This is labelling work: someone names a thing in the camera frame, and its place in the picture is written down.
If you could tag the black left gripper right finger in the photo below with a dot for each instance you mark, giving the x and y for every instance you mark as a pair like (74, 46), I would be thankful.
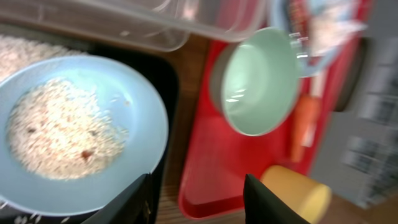
(261, 206)

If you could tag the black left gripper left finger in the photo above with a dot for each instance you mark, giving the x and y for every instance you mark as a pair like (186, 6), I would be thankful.
(132, 206)

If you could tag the light blue bowl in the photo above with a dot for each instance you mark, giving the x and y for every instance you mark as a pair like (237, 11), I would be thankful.
(133, 104)

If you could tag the white tissue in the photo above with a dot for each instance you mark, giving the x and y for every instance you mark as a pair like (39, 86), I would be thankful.
(329, 30)

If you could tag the red snack wrapper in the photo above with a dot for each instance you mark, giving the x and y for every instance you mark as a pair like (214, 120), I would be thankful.
(298, 18)

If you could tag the grey-blue dishwasher rack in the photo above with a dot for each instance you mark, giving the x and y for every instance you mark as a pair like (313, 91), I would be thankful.
(357, 157)

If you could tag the black waste tray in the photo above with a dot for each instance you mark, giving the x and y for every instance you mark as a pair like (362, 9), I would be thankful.
(157, 70)

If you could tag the yellow plastic cup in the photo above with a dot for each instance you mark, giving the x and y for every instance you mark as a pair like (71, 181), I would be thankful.
(305, 196)

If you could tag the red plastic tray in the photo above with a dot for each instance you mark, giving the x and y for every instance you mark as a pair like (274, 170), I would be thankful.
(218, 158)

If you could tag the orange carrot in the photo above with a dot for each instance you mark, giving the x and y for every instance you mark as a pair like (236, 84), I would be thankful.
(301, 118)

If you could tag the spilled white rice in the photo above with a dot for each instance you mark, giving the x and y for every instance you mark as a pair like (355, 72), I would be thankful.
(58, 131)

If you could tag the mint green bowl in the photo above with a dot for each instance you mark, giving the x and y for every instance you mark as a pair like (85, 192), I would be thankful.
(254, 84)

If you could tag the white plastic spoon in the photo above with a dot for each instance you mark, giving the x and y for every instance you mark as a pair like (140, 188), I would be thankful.
(315, 95)

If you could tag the clear plastic bin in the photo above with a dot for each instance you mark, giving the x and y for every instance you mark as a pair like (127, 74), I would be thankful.
(163, 25)

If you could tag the light blue plate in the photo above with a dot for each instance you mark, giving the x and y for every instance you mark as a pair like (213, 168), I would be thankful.
(310, 65)

